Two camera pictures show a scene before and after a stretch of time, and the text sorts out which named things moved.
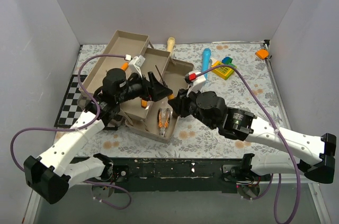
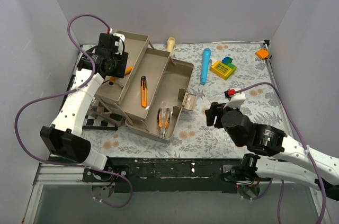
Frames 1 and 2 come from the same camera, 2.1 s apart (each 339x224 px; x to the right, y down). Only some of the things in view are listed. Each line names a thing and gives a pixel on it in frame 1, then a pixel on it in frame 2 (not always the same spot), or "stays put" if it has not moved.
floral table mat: [242, 70] stays put
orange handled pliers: [163, 119] stays put
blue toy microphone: [205, 61] stays put
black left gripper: [153, 90] to [119, 71]
